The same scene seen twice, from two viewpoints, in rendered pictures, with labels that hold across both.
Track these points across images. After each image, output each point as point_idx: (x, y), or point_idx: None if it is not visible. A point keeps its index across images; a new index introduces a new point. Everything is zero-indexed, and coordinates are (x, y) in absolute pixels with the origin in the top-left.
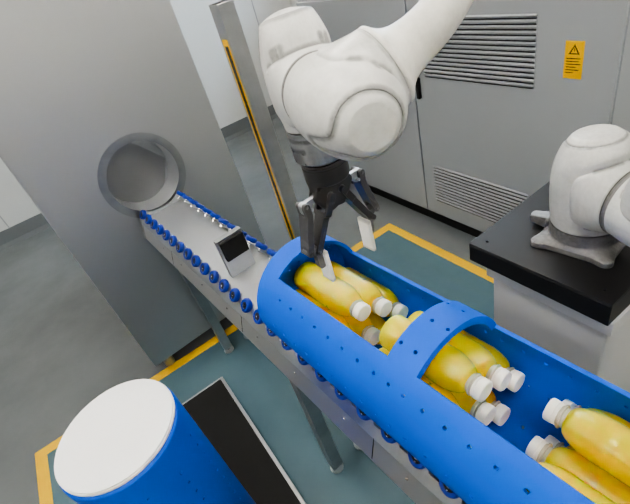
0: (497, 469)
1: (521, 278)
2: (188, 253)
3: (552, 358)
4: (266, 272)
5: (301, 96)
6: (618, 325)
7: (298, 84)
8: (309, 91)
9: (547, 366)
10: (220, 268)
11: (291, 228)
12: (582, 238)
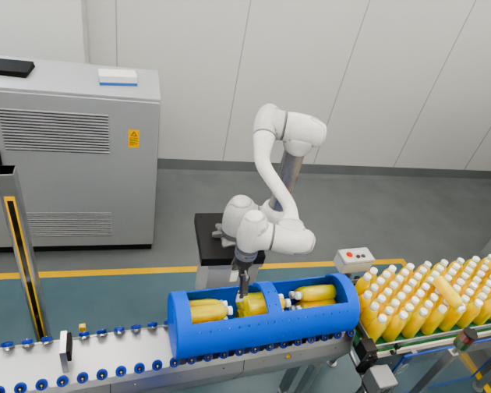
0: (314, 316)
1: (229, 262)
2: (3, 389)
3: (284, 281)
4: (181, 327)
5: (295, 243)
6: None
7: (291, 240)
8: (300, 242)
9: (280, 285)
10: (44, 377)
11: (40, 314)
12: None
